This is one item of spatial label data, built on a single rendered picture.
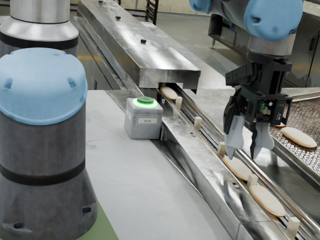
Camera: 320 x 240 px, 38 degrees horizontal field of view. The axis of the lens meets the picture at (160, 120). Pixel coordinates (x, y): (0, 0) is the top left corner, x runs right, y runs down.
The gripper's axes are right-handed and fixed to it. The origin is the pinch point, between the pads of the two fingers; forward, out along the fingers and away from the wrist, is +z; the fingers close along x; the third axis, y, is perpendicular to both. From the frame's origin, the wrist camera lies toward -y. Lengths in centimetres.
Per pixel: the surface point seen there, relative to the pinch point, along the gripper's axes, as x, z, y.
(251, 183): -0.4, 3.2, 6.7
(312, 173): 9.5, -0.3, 9.8
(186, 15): 252, 86, -701
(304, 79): 202, 63, -263
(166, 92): -1.4, 3.1, -43.0
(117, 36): -8, -3, -82
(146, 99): -12.9, -1.5, -23.6
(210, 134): 1.3, 4.0, -17.0
